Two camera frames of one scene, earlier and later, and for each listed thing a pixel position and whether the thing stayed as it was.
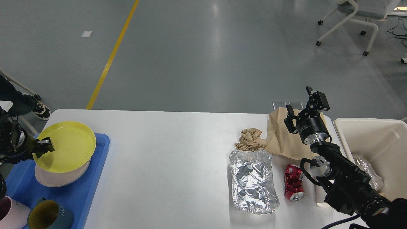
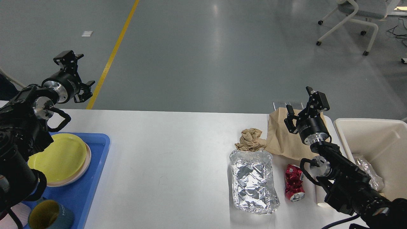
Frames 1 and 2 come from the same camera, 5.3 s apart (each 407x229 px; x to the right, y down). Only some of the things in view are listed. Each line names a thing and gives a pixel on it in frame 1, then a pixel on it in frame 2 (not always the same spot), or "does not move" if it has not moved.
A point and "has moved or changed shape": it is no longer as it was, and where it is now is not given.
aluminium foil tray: (254, 188) does not move
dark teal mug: (48, 214) does not move
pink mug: (13, 214) does not move
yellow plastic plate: (74, 143) has moved or changed shape
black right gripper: (311, 129) does not move
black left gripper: (27, 144) -> (66, 83)
